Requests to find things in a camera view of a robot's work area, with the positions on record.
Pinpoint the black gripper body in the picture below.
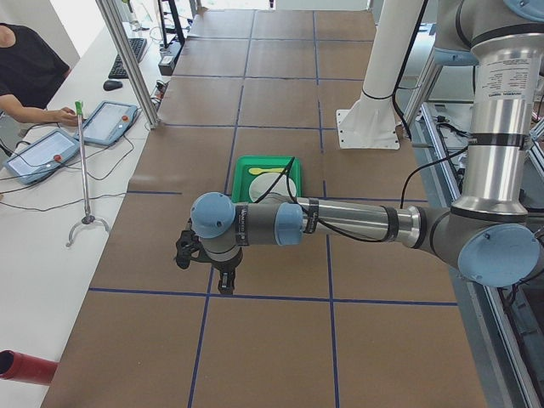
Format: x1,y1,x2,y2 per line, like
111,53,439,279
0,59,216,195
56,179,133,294
212,258,241,275

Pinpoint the yellow plastic spoon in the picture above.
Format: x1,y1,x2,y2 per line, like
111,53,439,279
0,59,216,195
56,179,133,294
248,167,284,176

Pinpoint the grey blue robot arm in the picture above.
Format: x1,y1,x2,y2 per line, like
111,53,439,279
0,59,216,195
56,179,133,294
176,1,543,294

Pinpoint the person's hand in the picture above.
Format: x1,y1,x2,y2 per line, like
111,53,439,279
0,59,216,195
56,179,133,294
55,107,78,127

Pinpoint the white round plate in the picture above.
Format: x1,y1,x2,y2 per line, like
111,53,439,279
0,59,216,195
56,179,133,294
249,173,289,202

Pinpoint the green plastic tray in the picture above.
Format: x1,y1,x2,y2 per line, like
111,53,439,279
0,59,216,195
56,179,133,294
231,156,292,202

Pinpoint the metal reacher grabber stick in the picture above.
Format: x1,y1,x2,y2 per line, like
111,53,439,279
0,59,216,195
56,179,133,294
65,100,111,247

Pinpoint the far blue teach pendant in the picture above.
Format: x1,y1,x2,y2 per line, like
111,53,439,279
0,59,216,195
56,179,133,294
82,100,138,146

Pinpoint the blue teach pendant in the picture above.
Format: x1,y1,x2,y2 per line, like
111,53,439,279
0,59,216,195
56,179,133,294
82,100,138,146
3,129,79,184

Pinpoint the black computer mouse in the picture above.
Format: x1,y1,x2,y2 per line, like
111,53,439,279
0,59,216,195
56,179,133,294
103,79,123,92

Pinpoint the near blue teach pendant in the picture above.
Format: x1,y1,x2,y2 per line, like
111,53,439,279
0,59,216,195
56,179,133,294
3,129,79,184

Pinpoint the red cylinder tube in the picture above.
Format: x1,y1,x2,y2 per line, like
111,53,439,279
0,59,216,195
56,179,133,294
1,350,58,386

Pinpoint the black power strip box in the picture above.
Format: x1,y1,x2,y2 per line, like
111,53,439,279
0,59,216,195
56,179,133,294
158,41,182,77

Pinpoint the black keyboard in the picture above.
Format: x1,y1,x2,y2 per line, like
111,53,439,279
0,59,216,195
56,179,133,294
107,37,149,80

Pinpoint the person in black shirt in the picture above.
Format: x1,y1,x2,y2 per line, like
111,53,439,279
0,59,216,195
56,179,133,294
1,23,71,124

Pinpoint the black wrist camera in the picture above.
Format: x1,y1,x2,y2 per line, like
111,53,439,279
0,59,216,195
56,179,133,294
174,218,205,269

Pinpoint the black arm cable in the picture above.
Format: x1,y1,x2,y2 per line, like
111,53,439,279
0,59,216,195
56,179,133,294
254,0,471,243

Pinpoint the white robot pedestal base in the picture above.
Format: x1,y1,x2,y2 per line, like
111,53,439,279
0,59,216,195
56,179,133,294
337,0,427,150

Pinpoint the aluminium frame post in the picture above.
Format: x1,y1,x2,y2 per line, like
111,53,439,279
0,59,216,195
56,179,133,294
96,0,159,129

